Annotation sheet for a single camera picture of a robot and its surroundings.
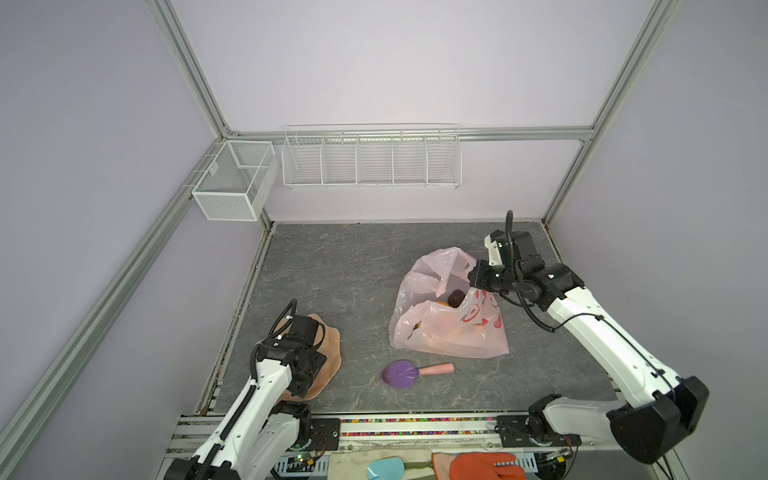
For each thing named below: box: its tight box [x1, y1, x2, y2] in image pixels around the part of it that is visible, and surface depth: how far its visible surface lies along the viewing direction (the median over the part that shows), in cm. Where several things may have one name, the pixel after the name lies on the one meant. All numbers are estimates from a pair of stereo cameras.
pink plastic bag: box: [388, 247, 510, 359], surface depth 81 cm
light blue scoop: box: [366, 456, 417, 480], surface depth 70 cm
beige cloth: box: [328, 449, 434, 480], surface depth 71 cm
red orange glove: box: [432, 452, 527, 480], surface depth 70 cm
